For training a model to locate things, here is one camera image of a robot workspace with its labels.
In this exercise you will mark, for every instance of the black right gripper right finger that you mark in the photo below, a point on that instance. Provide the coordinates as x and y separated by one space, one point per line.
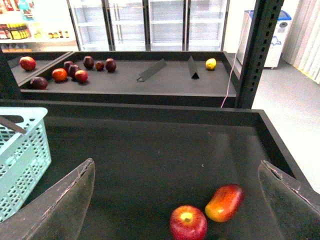
294 206

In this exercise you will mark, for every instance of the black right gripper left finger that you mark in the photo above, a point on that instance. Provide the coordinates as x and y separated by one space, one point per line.
56 214

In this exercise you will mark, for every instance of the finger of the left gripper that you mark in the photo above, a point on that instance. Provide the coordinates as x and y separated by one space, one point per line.
11 125

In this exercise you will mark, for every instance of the light blue plastic basket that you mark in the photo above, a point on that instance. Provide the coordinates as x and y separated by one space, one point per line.
24 157

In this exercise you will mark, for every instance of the red apple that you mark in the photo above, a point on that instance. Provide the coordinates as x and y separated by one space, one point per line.
27 63
188 223
81 76

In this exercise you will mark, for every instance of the red apple in pile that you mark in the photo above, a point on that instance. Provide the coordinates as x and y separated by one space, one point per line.
81 76

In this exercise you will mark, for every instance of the dark plum front left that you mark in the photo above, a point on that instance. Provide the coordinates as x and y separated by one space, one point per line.
39 83

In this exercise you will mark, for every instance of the orange red tomato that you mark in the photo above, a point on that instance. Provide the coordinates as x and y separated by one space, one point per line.
59 75

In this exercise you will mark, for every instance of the red yellow mango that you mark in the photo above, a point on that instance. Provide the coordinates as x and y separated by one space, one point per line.
225 203

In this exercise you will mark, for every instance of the black left display tray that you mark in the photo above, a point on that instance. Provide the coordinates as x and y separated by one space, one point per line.
42 59

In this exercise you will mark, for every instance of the black display tray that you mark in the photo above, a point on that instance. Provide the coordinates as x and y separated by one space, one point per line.
42 59
149 160
172 85

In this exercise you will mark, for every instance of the dark plum behind tomato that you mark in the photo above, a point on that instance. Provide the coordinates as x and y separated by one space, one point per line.
67 64

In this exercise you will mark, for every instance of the dark plum middle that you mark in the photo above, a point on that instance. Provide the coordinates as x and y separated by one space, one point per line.
73 68

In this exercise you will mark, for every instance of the black rear display tray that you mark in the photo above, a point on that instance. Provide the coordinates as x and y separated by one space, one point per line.
172 85

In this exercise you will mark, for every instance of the dark plum rear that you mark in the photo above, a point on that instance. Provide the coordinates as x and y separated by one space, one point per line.
88 62

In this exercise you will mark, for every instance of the grocery shelf with bottles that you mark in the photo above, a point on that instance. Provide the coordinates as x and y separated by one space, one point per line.
37 26

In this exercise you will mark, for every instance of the black front display tray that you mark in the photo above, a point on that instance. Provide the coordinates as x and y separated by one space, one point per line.
149 160

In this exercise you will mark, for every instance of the small dark red plum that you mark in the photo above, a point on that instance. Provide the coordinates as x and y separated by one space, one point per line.
99 65

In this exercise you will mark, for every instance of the dark plum right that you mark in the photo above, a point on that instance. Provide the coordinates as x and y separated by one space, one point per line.
110 65

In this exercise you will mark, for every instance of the glass door refrigerator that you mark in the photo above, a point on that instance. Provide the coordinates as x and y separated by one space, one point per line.
149 25

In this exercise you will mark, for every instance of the black divider strip left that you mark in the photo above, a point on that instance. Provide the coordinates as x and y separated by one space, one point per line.
160 64

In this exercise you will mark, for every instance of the black divider strip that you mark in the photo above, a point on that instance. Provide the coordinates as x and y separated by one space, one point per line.
192 68
160 64

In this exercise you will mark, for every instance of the white blue chest freezer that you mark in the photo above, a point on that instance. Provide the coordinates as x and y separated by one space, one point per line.
278 39

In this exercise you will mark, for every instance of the yellow lemon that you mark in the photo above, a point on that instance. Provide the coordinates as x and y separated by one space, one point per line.
211 64

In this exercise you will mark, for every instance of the black divider strip right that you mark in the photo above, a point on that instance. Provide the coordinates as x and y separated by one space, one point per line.
192 68

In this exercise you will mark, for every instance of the black perforated steel post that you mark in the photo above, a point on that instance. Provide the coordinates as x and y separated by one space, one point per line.
265 17

